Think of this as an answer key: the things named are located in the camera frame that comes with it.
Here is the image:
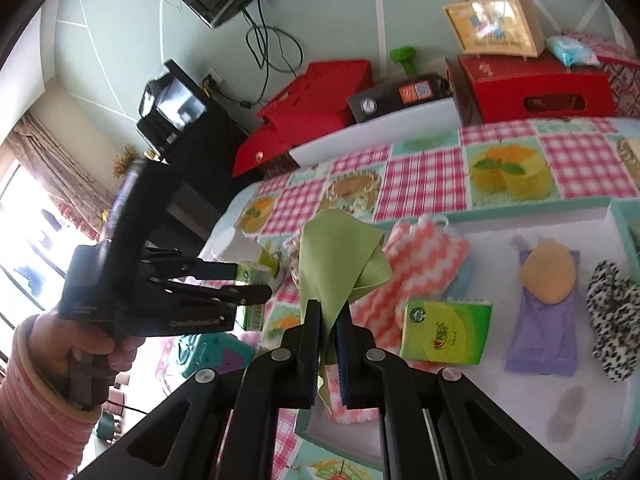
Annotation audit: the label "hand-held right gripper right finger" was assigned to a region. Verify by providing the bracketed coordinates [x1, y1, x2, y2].
[334, 305, 576, 480]

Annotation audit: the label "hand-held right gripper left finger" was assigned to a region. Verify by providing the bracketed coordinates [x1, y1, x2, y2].
[75, 299, 326, 480]

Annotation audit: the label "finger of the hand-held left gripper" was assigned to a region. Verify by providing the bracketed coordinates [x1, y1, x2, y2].
[192, 258, 239, 282]
[164, 280, 274, 307]

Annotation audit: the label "small green carton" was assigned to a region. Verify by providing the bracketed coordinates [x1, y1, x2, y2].
[234, 259, 281, 332]

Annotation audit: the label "green tissue packet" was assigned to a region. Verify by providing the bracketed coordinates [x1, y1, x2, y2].
[400, 296, 493, 365]

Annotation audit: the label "green cloth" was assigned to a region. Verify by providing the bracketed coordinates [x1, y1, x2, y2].
[298, 208, 393, 415]

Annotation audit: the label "coral white wavy towel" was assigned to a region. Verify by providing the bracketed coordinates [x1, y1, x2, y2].
[320, 214, 471, 423]

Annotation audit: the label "white tray with teal rim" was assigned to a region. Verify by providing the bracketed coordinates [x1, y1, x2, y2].
[295, 199, 640, 480]

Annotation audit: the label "purple packet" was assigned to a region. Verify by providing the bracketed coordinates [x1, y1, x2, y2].
[504, 249, 583, 378]

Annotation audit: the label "orange round sponge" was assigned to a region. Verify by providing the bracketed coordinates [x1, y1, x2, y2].
[520, 239, 576, 306]

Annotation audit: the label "person's left forearm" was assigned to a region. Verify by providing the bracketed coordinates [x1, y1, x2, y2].
[0, 325, 103, 480]

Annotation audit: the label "person's left hand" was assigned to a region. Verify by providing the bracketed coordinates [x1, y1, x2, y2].
[17, 312, 146, 376]

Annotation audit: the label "yellow flowers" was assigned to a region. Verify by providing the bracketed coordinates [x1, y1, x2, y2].
[112, 145, 138, 178]

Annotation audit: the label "tall black cabinet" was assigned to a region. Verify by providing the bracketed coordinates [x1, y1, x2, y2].
[150, 105, 251, 243]

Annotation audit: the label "brown curtain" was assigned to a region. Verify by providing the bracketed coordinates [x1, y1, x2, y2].
[0, 110, 116, 241]

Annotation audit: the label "brown patterned box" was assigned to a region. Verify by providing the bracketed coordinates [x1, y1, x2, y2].
[260, 155, 301, 178]

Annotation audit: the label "flat red bag gold emblem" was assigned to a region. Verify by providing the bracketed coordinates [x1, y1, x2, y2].
[232, 122, 301, 178]

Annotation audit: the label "black screen device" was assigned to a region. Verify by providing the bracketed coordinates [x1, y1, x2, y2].
[137, 59, 208, 153]

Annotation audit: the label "large red gift bag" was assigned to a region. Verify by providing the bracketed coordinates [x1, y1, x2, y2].
[256, 59, 374, 132]

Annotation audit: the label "white foam board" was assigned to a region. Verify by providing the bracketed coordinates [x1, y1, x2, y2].
[289, 96, 461, 168]

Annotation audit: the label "black box with gauge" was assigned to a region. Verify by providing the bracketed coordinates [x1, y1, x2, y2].
[347, 74, 453, 125]

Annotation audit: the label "black white spotted fuzzy sock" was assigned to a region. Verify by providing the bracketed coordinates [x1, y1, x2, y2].
[586, 260, 640, 385]

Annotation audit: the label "green dumbbell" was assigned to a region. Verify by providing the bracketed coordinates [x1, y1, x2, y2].
[390, 46, 426, 78]

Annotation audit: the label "red cardboard box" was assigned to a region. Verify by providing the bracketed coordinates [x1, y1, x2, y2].
[445, 52, 617, 126]

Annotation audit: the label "light blue packet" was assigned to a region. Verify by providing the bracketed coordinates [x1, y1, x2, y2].
[545, 34, 601, 68]

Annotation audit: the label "pink floral box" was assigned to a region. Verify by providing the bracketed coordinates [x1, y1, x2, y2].
[562, 30, 640, 118]

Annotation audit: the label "black power cord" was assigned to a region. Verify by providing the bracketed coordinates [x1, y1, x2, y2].
[202, 75, 266, 111]

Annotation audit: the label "black looped cable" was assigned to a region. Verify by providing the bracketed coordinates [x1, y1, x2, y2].
[244, 0, 304, 106]

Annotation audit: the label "yellow gift box with handle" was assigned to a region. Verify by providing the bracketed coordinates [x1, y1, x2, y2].
[442, 0, 546, 60]

